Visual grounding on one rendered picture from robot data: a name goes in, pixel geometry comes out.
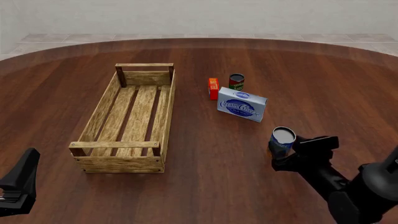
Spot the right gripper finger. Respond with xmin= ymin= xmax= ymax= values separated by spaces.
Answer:
xmin=271 ymin=152 xmax=300 ymax=173
xmin=292 ymin=135 xmax=305 ymax=154

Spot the red butter box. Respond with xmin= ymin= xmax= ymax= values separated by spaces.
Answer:
xmin=208 ymin=77 xmax=220 ymax=101

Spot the wooden slat tray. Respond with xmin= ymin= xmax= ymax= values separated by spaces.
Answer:
xmin=68 ymin=63 xmax=177 ymax=174

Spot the blue alphabet soup tin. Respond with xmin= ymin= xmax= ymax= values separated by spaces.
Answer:
xmin=268 ymin=126 xmax=297 ymax=160

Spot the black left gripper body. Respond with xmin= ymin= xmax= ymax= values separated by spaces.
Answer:
xmin=0 ymin=184 xmax=37 ymax=217

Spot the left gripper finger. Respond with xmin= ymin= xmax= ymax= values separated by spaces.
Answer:
xmin=0 ymin=147 xmax=41 ymax=188

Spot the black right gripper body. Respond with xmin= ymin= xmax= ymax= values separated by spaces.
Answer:
xmin=294 ymin=149 xmax=336 ymax=180

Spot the pale blue cream cheese box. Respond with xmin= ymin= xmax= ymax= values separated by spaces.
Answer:
xmin=216 ymin=86 xmax=269 ymax=123

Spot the red and green sauce tin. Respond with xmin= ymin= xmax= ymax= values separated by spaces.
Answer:
xmin=228 ymin=73 xmax=246 ymax=91

